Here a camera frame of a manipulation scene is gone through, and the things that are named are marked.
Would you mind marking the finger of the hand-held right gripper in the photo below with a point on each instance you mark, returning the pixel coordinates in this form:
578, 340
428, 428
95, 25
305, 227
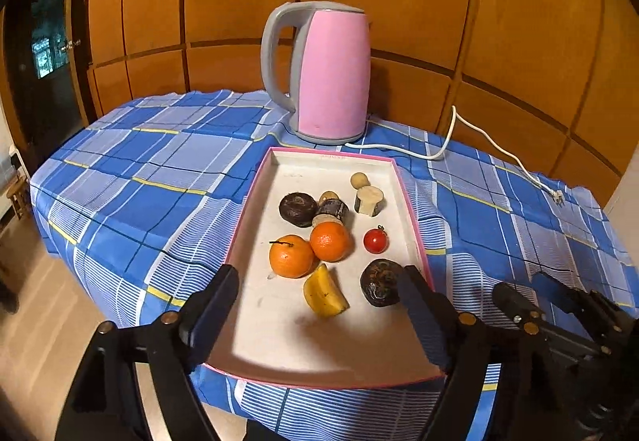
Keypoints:
509, 299
554, 286

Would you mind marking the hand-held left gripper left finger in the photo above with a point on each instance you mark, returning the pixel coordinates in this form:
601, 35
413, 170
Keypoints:
199, 336

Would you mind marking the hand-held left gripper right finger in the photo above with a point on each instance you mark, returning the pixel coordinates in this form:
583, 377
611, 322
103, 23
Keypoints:
424, 326

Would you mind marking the dark brown-topped fruit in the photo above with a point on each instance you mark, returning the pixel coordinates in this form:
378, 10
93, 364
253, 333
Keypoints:
382, 282

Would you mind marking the red cherry tomato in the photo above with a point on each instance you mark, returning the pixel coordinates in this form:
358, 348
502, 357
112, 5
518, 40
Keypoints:
375, 240

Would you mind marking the pink-rimmed white tray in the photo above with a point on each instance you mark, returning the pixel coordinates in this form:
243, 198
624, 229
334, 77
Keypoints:
299, 336

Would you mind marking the yellow lemon wedge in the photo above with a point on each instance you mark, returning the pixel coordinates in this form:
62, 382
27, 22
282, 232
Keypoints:
324, 294

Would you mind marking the orange with dark stem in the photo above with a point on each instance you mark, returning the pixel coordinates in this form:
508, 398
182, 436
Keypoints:
292, 259

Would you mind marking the smooth stemless orange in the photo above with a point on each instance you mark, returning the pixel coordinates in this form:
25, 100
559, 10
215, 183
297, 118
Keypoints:
330, 241

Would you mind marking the pale sugarcane piece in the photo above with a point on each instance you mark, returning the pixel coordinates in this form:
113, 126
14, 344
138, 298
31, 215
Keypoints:
369, 200

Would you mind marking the dark-bark sugarcane piece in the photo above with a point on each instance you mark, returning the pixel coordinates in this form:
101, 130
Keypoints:
333, 210

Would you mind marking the dark round fruit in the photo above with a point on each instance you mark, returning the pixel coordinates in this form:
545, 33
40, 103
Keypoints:
297, 209

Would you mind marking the small tan longan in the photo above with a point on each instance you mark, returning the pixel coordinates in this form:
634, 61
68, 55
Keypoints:
327, 196
358, 180

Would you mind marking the blue plaid tablecloth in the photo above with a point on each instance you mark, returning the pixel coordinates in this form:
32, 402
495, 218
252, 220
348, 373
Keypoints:
150, 156

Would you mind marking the dark shoe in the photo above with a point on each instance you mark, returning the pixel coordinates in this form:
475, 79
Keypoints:
7, 296

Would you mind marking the wooden stool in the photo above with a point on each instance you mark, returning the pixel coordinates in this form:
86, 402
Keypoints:
17, 194

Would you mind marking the pink electric kettle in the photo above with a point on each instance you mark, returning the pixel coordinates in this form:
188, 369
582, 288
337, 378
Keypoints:
332, 72

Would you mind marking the dark glass door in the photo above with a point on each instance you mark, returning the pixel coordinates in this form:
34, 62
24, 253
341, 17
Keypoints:
47, 52

